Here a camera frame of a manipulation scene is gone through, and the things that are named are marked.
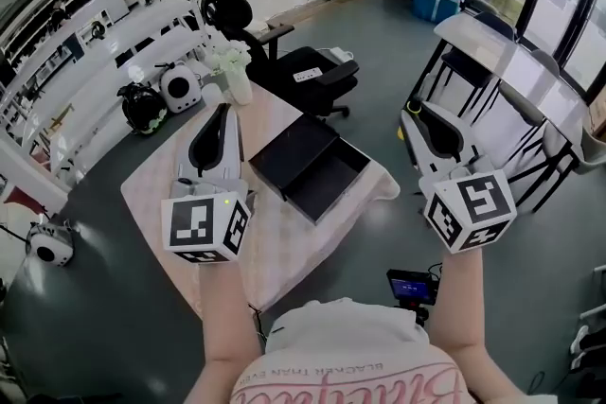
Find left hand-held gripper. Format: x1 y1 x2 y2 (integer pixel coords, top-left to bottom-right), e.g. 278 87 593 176
160 102 253 265

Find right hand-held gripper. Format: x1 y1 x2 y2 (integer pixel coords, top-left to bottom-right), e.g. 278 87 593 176
399 100 518 255

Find black box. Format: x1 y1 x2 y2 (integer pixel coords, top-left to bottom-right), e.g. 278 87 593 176
248 112 372 226

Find person's left forearm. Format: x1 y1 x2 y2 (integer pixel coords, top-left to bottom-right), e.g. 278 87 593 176
182 255 262 404

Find person's right forearm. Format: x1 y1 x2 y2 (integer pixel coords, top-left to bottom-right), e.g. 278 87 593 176
425 247 525 404

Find white vase with white flowers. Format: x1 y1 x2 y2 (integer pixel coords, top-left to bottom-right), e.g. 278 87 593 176
206 40 255 107

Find white round-window backpack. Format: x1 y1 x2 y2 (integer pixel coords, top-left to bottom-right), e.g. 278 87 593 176
25 219 77 269
157 61 205 114

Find black helmet backpack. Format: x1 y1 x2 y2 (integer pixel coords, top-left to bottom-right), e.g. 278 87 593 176
116 81 169 138

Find black office chair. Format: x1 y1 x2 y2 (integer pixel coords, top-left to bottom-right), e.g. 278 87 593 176
200 0 361 120

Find white remote control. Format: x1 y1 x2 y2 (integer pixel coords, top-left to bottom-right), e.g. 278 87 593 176
293 66 324 84

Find glass top table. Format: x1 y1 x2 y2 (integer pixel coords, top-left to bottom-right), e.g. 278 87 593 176
406 10 594 214

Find white power strip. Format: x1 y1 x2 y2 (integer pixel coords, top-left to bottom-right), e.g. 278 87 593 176
326 45 355 62

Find pink tablecloth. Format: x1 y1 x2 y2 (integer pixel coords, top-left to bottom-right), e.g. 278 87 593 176
120 79 401 314

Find white shelving unit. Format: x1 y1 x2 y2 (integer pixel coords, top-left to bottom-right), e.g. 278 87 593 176
0 0 212 185

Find small black monitor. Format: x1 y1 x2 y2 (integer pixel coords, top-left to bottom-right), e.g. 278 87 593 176
385 268 440 327

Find person's white pink shirt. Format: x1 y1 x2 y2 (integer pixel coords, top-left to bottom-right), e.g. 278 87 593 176
228 296 471 404

